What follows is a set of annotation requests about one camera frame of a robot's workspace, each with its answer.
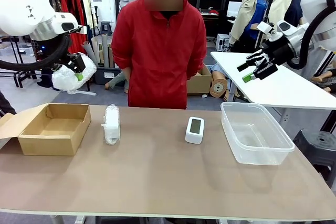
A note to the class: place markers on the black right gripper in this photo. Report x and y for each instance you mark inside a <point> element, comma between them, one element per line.
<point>278,48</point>

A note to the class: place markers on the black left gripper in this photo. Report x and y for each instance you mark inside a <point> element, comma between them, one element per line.
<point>50,49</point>

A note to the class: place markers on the wide bubble-wrapped clock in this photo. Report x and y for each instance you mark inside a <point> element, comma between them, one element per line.
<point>65,82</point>

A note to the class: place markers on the slim bubble-wrapped clock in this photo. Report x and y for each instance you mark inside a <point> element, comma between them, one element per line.
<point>112,124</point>

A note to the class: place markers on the white unwrapped digital clock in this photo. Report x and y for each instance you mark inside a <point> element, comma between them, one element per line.
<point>194,136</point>

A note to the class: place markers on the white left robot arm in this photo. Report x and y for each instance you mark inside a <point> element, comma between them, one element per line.
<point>21,3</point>

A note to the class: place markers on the person's right forearm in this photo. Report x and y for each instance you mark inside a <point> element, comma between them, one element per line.
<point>127,73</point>

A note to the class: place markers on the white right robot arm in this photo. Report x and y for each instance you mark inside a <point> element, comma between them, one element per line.
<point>320,3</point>

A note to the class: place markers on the slanted grey cardboard tube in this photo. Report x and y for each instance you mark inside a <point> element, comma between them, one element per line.
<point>85,47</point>

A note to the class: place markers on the cream paper roll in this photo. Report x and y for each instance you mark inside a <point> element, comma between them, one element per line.
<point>95,48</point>

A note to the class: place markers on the black metal clothes rack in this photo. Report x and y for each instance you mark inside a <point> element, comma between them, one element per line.
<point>87,86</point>

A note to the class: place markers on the upright grey cardboard tube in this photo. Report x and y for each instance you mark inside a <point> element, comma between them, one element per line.
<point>105,51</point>

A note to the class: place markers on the white background table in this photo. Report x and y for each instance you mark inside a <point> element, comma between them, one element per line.
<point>275,93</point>

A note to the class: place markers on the dark grey storage bin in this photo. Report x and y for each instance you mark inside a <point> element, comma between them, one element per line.
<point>107,75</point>

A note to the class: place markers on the brown cardboard tube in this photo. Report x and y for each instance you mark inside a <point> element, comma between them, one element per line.
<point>110,58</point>

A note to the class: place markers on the lying mannequin in blue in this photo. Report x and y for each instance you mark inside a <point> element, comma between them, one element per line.
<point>216,73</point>

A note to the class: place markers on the white computer case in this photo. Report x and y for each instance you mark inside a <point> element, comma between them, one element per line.
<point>223,42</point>

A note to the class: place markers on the lying mannequin in green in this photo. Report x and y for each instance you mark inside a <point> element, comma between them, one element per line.
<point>116,81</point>

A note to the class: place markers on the brown kraft paper spool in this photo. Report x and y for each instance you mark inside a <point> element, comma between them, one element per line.
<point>218,87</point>

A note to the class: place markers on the grey plastic stool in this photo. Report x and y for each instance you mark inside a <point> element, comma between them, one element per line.
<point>106,27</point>

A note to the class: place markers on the mannequin in beige coat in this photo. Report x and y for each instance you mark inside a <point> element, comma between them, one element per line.
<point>245,11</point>

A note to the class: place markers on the mannequin in grey skirt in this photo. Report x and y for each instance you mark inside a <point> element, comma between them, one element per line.
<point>313,73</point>

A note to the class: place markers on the cream hanging garment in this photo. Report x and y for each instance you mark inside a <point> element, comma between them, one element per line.
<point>89,6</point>

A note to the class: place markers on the black tripod stand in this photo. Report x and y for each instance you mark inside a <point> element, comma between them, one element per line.
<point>268,9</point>

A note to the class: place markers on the red hanging dress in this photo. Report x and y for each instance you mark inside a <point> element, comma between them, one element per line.
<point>65,3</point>

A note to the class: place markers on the background cardboard box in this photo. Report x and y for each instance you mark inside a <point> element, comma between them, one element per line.
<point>199,83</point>

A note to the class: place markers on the white monitor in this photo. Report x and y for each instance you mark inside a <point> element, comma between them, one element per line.
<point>233,9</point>

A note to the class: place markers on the lying bare mannequin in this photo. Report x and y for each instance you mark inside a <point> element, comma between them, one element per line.
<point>321,78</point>

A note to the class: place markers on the mannequin in cream jacket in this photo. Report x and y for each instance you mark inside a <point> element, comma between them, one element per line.
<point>286,3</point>

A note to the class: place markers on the person in red jacket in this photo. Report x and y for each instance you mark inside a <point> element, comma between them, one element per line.
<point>157,64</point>

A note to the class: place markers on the dark sleeved bystander arm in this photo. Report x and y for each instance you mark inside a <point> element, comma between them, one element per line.
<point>6,103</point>

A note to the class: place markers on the open cardboard box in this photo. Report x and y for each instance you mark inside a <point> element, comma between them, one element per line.
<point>47,145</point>

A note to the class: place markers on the clear plastic container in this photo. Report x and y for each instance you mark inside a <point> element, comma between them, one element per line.
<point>252,155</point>

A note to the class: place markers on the black plastic stool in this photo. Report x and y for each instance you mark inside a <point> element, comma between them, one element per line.
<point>315,145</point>

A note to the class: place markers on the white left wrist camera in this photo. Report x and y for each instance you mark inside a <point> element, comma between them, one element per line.
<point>80,29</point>

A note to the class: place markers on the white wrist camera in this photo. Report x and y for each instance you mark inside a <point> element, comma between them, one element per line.
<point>80,29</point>
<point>263,27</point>

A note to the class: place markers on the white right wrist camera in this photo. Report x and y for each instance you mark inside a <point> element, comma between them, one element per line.
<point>263,27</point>

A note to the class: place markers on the white table leg frame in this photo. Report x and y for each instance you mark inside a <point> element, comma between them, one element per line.
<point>56,220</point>

